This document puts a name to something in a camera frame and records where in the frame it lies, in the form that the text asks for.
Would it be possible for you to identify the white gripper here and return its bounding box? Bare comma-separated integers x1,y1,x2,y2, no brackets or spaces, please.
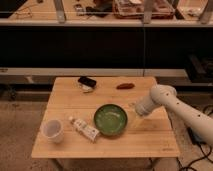
129,95,157,129

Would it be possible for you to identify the green ceramic bowl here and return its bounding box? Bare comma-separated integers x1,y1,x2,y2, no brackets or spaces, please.
93,104,128,136

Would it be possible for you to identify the white tube with cap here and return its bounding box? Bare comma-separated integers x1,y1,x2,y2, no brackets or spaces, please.
69,116,100,142

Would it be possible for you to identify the white plastic cup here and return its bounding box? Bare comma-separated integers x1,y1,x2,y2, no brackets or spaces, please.
40,120,63,143

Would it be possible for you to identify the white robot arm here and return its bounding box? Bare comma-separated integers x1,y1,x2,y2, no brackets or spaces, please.
134,84,213,147

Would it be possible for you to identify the brown sausage shaped object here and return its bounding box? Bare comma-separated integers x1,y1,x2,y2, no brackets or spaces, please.
116,83,135,90

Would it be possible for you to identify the black phone on white box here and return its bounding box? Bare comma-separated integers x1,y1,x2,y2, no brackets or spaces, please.
78,76,96,93

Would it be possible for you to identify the blue box on floor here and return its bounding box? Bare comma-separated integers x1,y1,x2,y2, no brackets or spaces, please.
187,127,204,144

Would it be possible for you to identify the red tray on shelf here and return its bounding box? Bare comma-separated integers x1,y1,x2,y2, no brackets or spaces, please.
113,0,175,19

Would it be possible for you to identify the long wooden shelf bench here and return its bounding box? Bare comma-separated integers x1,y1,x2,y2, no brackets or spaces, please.
0,0,213,27

